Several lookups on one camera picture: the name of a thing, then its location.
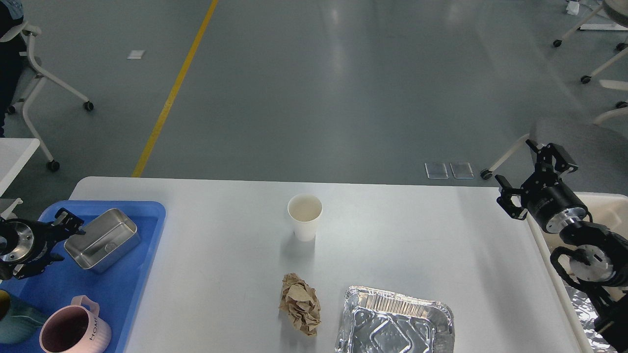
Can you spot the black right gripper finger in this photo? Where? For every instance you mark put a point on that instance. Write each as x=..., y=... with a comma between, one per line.
x=505, y=199
x=551, y=163

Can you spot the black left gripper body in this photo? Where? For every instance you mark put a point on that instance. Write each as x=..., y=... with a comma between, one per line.
x=25, y=242

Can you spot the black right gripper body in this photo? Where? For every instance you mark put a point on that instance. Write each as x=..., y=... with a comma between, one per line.
x=552, y=204

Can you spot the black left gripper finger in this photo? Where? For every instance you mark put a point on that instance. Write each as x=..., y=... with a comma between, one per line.
x=35, y=267
x=65, y=225

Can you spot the stainless steel square dish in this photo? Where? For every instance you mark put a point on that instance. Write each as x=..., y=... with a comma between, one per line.
x=105, y=241

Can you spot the pink ribbed mug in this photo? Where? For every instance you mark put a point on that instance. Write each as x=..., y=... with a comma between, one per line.
x=76, y=328

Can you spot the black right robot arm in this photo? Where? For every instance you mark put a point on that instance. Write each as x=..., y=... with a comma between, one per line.
x=593, y=258

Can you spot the grey office chair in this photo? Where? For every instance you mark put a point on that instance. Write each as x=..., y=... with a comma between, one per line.
x=601, y=154

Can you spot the teal mug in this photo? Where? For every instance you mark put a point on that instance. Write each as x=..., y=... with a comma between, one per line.
x=19, y=320

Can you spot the right floor outlet plate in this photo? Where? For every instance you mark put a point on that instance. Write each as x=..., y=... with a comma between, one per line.
x=461, y=170

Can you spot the floor outlet plate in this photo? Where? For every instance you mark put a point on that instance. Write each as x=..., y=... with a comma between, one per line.
x=436, y=170
x=461, y=170

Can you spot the left floor outlet plate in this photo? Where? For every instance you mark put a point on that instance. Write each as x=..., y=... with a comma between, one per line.
x=436, y=170

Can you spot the blue plastic tray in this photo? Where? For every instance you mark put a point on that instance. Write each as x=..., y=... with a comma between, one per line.
x=118, y=290

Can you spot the white side table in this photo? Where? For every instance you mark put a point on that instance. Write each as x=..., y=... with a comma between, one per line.
x=14, y=154

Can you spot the aluminium foil tray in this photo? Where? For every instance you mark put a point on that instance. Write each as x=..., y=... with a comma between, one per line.
x=380, y=321

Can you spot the seated person in black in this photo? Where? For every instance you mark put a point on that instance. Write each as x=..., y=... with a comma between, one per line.
x=11, y=66

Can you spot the white paper on floor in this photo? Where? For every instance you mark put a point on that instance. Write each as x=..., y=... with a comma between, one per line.
x=136, y=54

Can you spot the white paper cup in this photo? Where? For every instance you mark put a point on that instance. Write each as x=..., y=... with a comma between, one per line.
x=305, y=211

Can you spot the crumpled brown paper ball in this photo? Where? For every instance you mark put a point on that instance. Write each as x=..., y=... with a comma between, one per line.
x=300, y=302

